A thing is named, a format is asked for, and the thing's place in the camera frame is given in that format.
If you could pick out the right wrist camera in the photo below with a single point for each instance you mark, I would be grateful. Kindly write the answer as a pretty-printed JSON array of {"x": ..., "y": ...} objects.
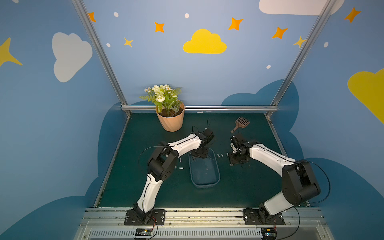
[{"x": 237, "y": 141}]

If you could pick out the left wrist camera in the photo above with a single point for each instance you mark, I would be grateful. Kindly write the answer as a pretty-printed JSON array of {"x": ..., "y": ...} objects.
[{"x": 206, "y": 136}]

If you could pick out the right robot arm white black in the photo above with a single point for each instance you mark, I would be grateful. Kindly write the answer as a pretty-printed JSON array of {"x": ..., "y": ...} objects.
[{"x": 299, "y": 183}]

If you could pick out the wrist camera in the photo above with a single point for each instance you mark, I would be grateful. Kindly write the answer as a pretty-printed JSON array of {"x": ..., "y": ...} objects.
[
  {"x": 206, "y": 136},
  {"x": 237, "y": 141}
]

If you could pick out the left aluminium frame post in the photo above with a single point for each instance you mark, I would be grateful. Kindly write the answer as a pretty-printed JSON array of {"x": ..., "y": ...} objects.
[{"x": 88, "y": 25}]

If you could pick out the aluminium back crossbar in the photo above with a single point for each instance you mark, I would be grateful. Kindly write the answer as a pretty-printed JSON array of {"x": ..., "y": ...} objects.
[{"x": 206, "y": 108}]

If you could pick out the clear plastic storage box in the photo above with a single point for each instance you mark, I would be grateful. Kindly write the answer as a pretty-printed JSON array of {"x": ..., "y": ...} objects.
[{"x": 204, "y": 171}]

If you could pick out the green table mat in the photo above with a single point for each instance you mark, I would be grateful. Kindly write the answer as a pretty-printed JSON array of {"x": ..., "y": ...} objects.
[{"x": 246, "y": 185}]

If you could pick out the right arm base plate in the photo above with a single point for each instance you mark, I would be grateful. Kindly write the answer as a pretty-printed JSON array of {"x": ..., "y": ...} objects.
[{"x": 262, "y": 217}]

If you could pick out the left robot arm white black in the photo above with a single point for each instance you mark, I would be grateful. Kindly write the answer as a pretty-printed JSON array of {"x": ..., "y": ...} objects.
[{"x": 162, "y": 164}]

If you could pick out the aluminium front rail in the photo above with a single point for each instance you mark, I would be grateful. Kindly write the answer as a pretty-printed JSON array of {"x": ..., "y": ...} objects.
[{"x": 203, "y": 224}]

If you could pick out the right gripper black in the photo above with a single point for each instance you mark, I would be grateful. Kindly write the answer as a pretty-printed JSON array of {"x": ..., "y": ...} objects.
[{"x": 237, "y": 159}]

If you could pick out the terracotta flower pot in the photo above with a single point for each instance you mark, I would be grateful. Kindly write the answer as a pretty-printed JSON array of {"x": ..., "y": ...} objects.
[{"x": 172, "y": 124}]

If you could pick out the controller board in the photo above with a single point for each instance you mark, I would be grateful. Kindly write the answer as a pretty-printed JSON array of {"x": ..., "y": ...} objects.
[
  {"x": 145, "y": 233},
  {"x": 269, "y": 234}
]

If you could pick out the white flowers green plant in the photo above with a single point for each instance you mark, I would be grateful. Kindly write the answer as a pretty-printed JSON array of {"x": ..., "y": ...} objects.
[{"x": 165, "y": 98}]

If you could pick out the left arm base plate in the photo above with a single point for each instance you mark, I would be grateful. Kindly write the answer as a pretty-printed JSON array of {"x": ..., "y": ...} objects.
[{"x": 134, "y": 218}]

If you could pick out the small brown slotted scoop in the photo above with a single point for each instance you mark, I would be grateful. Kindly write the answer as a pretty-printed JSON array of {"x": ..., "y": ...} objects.
[{"x": 241, "y": 122}]

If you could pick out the left controller board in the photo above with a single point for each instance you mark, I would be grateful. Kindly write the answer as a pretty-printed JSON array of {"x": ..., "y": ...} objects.
[{"x": 145, "y": 233}]

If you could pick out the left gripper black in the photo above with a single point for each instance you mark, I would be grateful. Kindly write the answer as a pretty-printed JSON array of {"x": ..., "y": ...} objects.
[{"x": 200, "y": 150}]

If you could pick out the right aluminium frame post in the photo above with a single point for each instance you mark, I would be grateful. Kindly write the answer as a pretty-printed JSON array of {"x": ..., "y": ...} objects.
[{"x": 311, "y": 38}]

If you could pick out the right controller board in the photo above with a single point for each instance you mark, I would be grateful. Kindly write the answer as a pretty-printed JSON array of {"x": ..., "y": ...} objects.
[{"x": 269, "y": 234}]

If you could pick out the aluminium frame post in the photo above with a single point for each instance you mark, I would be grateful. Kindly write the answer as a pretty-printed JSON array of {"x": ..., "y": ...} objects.
[
  {"x": 311, "y": 38},
  {"x": 88, "y": 25}
]

